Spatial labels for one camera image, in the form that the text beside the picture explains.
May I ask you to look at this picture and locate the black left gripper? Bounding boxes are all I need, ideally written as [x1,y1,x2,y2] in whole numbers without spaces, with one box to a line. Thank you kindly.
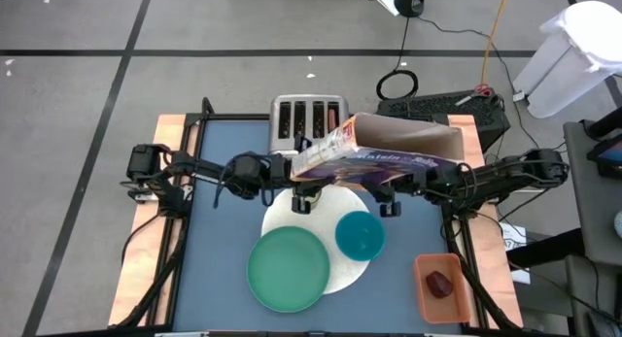
[264,135,313,216]

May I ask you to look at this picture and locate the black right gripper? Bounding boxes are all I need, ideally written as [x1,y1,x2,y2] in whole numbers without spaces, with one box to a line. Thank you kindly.
[371,174,432,219]

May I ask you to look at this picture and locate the purple raisin cereal box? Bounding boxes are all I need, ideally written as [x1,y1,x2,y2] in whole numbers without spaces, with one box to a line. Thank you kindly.
[290,112,467,191]

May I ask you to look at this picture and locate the red apple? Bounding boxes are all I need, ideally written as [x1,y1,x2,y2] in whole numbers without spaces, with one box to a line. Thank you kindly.
[426,270,454,299]

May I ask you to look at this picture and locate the blue bowl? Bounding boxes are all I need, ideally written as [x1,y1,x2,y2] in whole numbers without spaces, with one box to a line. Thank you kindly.
[334,210,387,262]

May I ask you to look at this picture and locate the white round woven placemat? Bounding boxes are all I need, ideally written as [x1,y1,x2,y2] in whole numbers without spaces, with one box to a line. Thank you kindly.
[260,184,373,295]

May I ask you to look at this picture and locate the silver four-slot toaster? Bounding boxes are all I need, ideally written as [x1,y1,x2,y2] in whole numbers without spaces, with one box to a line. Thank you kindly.
[268,93,350,157]

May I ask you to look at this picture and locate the teal green plate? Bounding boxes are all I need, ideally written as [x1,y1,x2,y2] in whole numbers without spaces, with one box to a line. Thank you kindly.
[246,225,331,314]

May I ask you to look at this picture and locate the black keyboard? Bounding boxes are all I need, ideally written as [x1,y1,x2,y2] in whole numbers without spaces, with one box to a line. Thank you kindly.
[376,89,511,152]

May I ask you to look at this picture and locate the orange plastic tray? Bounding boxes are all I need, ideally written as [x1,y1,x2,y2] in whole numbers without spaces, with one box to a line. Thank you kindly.
[413,253,472,325]

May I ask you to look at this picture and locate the printed floor paper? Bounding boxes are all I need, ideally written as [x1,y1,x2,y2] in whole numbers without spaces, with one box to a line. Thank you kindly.
[499,222,532,286]

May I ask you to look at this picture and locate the black round floor object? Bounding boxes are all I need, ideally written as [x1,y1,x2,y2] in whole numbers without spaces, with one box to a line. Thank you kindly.
[393,0,429,18]

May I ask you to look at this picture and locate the grey desk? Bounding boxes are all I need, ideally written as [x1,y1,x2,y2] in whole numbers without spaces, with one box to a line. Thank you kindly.
[563,120,622,268]

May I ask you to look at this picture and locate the black tablet screen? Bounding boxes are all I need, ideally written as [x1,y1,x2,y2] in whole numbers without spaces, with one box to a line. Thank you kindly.
[586,132,622,179]

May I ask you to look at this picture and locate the white trash bin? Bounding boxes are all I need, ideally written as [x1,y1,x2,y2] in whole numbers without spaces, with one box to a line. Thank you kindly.
[512,0,622,119]

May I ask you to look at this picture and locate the red-handled scissors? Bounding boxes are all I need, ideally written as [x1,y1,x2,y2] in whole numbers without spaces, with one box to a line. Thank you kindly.
[455,83,495,108]

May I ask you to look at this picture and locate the black coiled floor cable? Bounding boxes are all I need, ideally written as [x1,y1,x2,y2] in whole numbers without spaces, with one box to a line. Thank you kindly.
[376,14,420,102]

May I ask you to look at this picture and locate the yellow hanging cable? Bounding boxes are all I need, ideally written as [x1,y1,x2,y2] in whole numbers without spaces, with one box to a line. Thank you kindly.
[479,0,511,85]

